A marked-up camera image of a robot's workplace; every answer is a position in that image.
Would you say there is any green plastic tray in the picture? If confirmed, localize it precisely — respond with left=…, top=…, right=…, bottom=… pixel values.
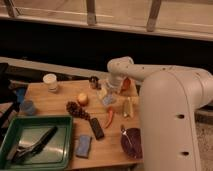
left=0, top=116, right=73, bottom=171

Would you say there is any red chili pepper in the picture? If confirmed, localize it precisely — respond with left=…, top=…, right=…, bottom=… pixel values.
left=104, top=107, right=114, bottom=129

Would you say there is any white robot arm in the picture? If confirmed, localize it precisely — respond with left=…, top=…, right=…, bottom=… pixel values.
left=106, top=57, right=213, bottom=171

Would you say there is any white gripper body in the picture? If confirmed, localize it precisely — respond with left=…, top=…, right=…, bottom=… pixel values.
left=107, top=74, right=123, bottom=93

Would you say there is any wooden table board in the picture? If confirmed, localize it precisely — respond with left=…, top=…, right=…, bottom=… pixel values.
left=25, top=80, right=142, bottom=171

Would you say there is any blue sponge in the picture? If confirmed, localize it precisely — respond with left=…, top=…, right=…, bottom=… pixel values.
left=75, top=135, right=92, bottom=158

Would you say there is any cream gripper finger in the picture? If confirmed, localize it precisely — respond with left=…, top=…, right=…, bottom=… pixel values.
left=99, top=88, right=108, bottom=98

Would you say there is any blue plastic cup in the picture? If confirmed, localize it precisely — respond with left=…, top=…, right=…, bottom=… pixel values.
left=20, top=100, right=36, bottom=116

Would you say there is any dark grapes bunch toy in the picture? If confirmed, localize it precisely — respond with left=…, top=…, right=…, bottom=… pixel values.
left=66, top=101, right=90, bottom=120

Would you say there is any small metal cup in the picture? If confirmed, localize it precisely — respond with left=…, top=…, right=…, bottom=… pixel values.
left=89, top=76, right=100, bottom=89

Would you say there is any black rectangular block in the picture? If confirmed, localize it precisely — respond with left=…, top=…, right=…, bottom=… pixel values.
left=89, top=118, right=104, bottom=140

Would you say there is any orange red bowl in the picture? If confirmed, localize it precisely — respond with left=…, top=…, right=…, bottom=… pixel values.
left=121, top=77, right=131, bottom=91

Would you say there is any black tongs tool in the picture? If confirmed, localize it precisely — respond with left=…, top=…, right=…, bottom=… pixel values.
left=6, top=126, right=58, bottom=163

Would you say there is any metal spoon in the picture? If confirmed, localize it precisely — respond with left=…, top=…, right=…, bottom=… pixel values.
left=121, top=125, right=133, bottom=149

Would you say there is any white paper cup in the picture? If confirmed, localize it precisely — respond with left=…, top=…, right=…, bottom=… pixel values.
left=43, top=73, right=58, bottom=92

